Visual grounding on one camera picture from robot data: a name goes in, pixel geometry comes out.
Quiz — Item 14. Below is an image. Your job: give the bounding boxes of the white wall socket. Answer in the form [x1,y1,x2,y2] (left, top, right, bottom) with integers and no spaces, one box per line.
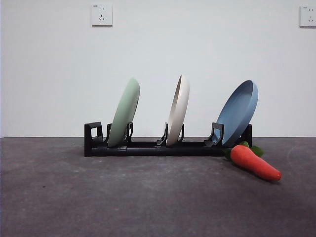
[91,3,113,27]
[299,5,316,28]

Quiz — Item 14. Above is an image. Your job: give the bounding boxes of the cream plate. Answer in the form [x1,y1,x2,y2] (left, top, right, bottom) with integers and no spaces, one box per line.
[165,74,191,147]

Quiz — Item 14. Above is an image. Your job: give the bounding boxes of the green plate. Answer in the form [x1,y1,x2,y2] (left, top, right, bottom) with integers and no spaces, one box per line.
[107,77,141,148]

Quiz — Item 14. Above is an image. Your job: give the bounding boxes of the orange carrot with green leaves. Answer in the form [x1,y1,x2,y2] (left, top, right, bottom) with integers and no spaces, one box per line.
[223,141,282,182]

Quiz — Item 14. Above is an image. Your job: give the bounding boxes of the blue plate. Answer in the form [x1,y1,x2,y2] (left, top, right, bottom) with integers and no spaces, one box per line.
[216,79,259,146]

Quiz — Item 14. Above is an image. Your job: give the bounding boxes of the black plate rack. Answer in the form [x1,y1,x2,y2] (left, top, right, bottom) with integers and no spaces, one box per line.
[84,121,253,158]

